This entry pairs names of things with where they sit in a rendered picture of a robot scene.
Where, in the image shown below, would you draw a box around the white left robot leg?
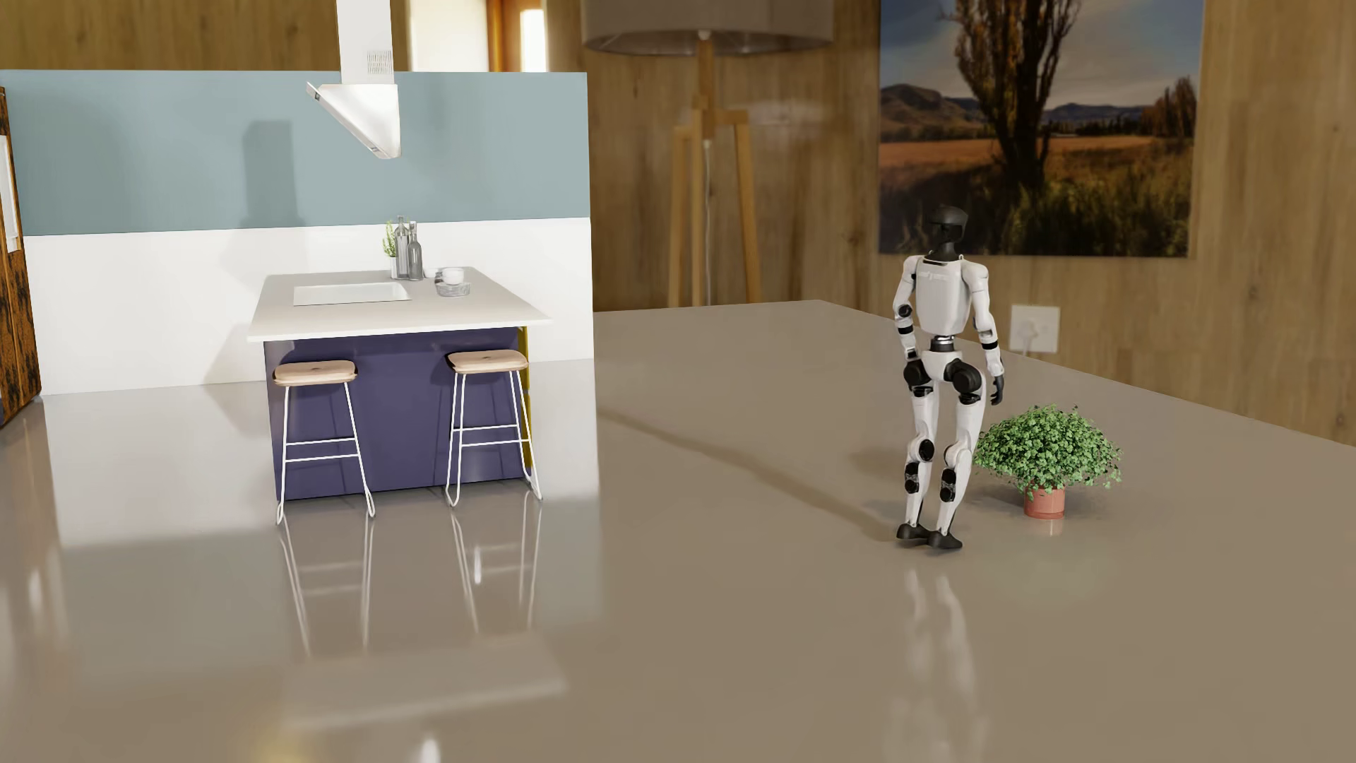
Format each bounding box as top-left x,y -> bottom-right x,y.
928,356 -> 987,551

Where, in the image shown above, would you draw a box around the white robot leg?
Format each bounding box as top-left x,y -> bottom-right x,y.
896,354 -> 946,546
928,356 -> 987,551

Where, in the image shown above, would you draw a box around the white right robot leg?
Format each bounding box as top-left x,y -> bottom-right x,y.
896,354 -> 946,546

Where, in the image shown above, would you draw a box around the green bushy potted plant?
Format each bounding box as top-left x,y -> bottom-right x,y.
973,405 -> 1123,495

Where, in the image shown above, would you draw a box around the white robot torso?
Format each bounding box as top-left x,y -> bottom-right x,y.
912,255 -> 991,353

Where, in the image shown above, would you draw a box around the black robot head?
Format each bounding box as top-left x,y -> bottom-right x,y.
928,206 -> 970,262

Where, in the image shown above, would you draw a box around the large landscape tree painting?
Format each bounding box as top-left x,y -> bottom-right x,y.
878,0 -> 1207,259

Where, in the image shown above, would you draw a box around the wooden tripod floor lamp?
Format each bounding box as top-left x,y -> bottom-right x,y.
579,0 -> 836,309

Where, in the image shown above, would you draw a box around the purple kitchen island white top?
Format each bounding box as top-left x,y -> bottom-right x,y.
246,267 -> 551,502

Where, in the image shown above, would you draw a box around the silver bottles on counter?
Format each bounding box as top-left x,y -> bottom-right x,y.
394,217 -> 426,282

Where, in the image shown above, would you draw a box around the white inset sink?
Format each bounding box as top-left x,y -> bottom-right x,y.
292,280 -> 411,309

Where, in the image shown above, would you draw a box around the white range hood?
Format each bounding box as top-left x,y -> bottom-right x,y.
306,0 -> 403,161

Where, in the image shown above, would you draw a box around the dark rustic wooden cabinet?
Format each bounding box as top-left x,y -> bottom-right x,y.
0,87 -> 44,427

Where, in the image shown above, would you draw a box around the white wall socket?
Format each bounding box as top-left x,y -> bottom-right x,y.
1009,304 -> 1061,355

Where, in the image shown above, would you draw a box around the wooden stool white wire legs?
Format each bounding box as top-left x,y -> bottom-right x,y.
444,348 -> 544,509
272,359 -> 377,527

